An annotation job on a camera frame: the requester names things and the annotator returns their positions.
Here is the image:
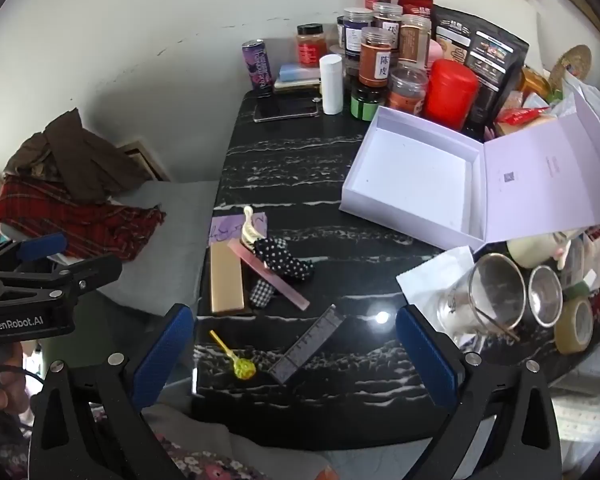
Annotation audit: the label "orange jar with white label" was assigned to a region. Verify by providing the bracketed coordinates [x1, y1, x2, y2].
[358, 26, 393, 88]

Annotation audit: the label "framed board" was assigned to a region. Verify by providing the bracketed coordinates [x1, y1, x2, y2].
[117, 140, 171, 183]

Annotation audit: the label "yellow lollipop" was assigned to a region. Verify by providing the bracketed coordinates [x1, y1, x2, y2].
[209, 329, 257, 381]

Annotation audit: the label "grey sofa cushion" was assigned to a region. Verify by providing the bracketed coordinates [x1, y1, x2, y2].
[55, 180, 221, 311]

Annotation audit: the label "jar with brown label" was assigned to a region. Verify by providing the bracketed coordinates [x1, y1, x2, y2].
[399, 14, 433, 68]

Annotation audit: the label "brown cloth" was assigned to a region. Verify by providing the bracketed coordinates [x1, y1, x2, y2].
[7, 109, 151, 206]

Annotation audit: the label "black stand-up pouch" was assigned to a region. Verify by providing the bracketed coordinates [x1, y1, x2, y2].
[431, 4, 530, 143]

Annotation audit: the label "gold round plate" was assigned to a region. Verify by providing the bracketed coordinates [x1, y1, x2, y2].
[552, 44, 593, 83]

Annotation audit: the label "purple small box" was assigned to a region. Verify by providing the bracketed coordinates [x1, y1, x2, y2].
[209, 212, 268, 248]

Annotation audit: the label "red plaid cloth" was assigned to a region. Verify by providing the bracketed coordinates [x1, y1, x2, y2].
[0, 175, 167, 263]

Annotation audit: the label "purple drink can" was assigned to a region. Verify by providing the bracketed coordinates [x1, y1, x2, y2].
[241, 39, 273, 96]

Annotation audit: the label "white paper packet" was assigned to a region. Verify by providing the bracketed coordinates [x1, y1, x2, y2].
[396, 247, 476, 311]

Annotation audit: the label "clear tape roll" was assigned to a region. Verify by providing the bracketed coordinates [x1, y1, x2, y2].
[554, 296, 595, 356]

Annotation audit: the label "smartphone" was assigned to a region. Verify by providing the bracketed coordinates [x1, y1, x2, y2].
[252, 95, 321, 123]

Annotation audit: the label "red snack packet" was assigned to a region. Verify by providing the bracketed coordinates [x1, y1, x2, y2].
[497, 105, 551, 128]

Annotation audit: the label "black and green jar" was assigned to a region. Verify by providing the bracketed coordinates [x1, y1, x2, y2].
[351, 84, 385, 122]

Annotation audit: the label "pink cosmetic box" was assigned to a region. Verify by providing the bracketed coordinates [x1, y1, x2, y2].
[227, 239, 312, 311]

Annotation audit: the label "lavender gift box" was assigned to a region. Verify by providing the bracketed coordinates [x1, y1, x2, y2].
[339, 77, 600, 253]

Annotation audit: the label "gold box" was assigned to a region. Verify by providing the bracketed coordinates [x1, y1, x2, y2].
[210, 242, 246, 317]

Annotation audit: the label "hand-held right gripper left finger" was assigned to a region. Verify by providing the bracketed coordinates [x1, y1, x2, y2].
[27, 304, 196, 480]

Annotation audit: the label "orange packet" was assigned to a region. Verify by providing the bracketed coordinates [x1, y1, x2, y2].
[520, 67, 551, 106]

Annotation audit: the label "gingham hair tie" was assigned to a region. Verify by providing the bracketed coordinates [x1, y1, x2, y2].
[249, 280, 276, 310]

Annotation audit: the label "white printed papers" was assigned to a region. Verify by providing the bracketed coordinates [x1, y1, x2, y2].
[555, 72, 600, 126]

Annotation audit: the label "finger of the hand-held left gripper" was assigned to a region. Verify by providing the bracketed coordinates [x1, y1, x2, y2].
[0, 232, 68, 281]
[0, 254, 123, 310]

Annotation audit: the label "white plastic bottle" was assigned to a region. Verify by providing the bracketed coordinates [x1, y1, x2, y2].
[319, 54, 345, 116]

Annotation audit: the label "jar with purple label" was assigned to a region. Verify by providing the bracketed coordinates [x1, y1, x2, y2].
[337, 7, 376, 61]

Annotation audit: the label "clear jar with orange label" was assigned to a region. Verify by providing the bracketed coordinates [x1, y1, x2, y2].
[386, 65, 429, 117]

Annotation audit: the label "blue topped box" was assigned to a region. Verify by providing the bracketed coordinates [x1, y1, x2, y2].
[279, 63, 322, 83]

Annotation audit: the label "pink lipstick box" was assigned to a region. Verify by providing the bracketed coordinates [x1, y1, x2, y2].
[267, 304, 346, 386]

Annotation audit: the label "clear jar with white label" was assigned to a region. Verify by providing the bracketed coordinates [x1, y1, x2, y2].
[372, 2, 405, 36]

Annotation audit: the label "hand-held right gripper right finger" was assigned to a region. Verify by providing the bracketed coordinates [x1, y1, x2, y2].
[395, 304, 565, 480]

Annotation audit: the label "polka dot hair clip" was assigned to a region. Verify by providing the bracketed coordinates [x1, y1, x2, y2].
[241, 205, 316, 285]

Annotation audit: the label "small glass cup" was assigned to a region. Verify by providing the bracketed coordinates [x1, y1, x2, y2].
[527, 265, 565, 328]

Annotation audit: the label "red jar with black lid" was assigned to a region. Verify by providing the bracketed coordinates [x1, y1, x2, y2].
[296, 23, 328, 68]

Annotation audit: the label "person's left hand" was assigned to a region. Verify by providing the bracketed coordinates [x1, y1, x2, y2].
[0, 347, 33, 428]

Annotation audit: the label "cream ceramic mug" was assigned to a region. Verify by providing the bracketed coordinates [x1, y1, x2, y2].
[506, 230, 576, 268]

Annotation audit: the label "red canister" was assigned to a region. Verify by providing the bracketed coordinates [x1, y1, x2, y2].
[424, 58, 480, 133]

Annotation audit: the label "glass mug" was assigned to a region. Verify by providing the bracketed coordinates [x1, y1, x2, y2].
[437, 254, 527, 356]

